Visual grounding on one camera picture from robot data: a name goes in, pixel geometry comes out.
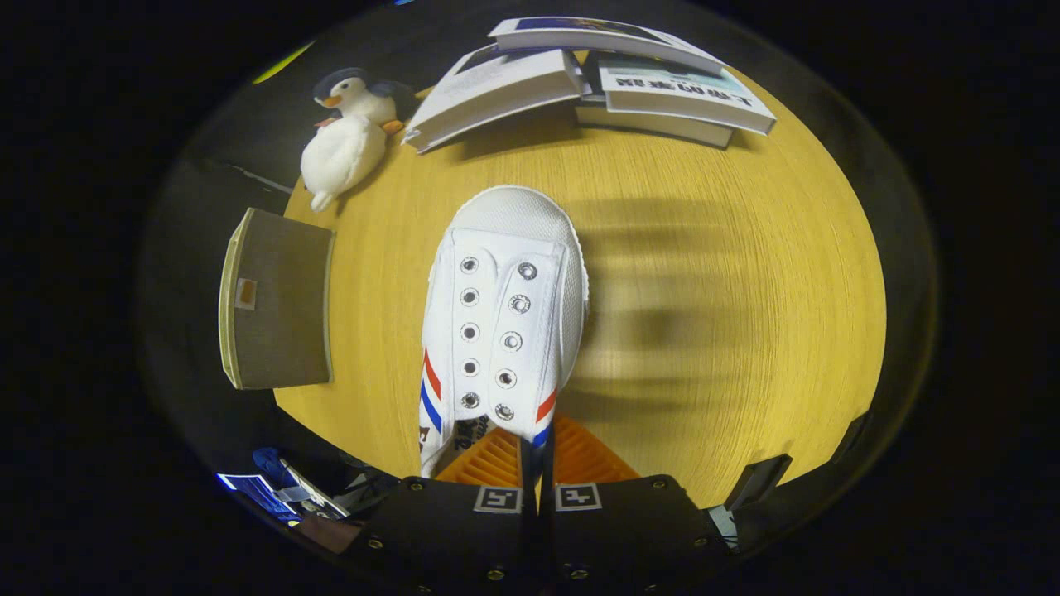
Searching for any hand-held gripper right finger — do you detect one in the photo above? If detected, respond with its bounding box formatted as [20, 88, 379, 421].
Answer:
[542, 414, 734, 596]

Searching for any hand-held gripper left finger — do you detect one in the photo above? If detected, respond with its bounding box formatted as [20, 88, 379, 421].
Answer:
[356, 425, 537, 596]

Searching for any white canvas shoe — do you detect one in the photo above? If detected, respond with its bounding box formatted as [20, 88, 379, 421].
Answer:
[418, 185, 590, 479]

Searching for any grey fabric storage box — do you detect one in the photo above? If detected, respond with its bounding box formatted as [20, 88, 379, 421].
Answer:
[219, 207, 335, 390]

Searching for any dark rectangular object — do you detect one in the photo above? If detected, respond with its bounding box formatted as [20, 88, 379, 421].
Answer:
[727, 454, 793, 514]

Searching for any blue glowing screen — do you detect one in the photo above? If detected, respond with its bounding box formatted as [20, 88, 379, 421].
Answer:
[217, 472, 299, 524]

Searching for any plain thick book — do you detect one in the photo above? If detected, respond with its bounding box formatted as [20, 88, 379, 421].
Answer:
[576, 99, 736, 150]

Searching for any white penguin plush toy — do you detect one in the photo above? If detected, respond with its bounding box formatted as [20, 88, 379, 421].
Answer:
[300, 68, 415, 213]

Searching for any white book with dark photo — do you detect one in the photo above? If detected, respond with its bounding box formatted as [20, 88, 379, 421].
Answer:
[403, 46, 585, 155]

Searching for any teal and white cover book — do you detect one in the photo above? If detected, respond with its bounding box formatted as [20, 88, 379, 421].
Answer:
[596, 54, 778, 136]

